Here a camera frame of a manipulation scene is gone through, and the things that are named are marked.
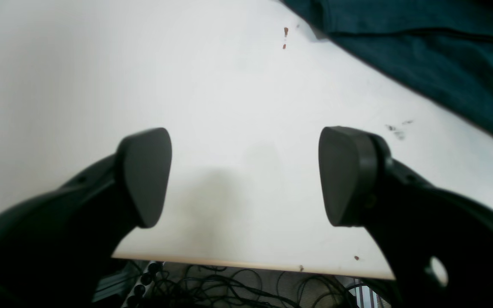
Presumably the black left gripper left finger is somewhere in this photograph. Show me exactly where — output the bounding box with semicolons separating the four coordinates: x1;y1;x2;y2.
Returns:
0;128;172;308

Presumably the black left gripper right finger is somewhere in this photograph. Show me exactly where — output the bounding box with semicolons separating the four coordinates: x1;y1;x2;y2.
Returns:
318;126;493;308

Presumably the dark teal T-shirt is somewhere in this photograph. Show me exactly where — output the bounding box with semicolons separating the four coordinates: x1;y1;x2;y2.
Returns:
284;0;493;136

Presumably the black cable bundle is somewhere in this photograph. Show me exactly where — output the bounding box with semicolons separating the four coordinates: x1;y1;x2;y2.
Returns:
122;260;358;308

